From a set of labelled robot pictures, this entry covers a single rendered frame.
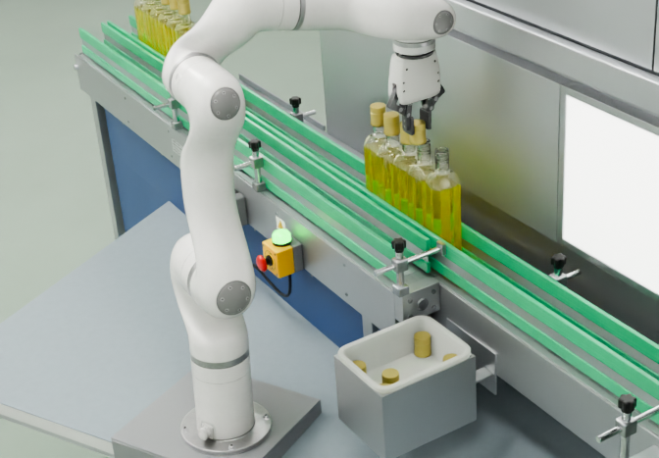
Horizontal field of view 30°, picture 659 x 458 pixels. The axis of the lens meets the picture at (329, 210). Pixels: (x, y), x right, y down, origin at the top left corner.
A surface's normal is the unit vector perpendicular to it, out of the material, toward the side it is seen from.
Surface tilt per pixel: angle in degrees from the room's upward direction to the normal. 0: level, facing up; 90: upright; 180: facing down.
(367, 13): 81
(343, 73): 90
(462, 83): 90
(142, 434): 3
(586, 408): 90
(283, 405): 3
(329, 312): 90
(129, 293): 0
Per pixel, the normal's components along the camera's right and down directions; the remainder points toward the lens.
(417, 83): 0.50, 0.42
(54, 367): -0.07, -0.88
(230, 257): 0.43, -0.09
